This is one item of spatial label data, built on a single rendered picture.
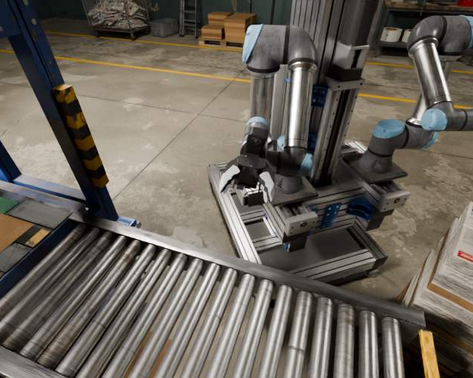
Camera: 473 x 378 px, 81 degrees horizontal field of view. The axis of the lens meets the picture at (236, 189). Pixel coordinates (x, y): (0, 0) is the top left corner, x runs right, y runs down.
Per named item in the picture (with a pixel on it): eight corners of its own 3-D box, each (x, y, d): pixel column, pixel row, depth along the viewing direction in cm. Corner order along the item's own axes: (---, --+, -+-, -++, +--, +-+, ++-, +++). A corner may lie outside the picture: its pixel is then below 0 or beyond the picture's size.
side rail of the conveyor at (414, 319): (408, 326, 94) (423, 310, 86) (409, 343, 90) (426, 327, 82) (86, 228, 127) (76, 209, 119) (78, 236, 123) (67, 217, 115)
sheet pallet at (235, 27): (259, 41, 662) (260, 13, 625) (248, 50, 603) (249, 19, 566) (212, 37, 692) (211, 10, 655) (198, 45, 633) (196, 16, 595)
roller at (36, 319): (119, 238, 113) (115, 230, 110) (16, 360, 80) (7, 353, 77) (109, 235, 115) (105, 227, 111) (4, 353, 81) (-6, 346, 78)
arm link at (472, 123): (450, 106, 99) (474, 109, 89) (481, 106, 99) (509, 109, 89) (444, 129, 102) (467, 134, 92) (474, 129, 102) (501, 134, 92)
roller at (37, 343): (133, 242, 112) (130, 235, 109) (34, 368, 78) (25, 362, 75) (122, 239, 113) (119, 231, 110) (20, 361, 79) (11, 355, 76)
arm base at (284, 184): (264, 177, 133) (266, 160, 127) (293, 171, 137) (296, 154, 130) (277, 196, 122) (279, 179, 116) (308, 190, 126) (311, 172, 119)
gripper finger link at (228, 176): (218, 207, 65) (240, 187, 71) (221, 188, 61) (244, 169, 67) (208, 200, 66) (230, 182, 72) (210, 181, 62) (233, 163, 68)
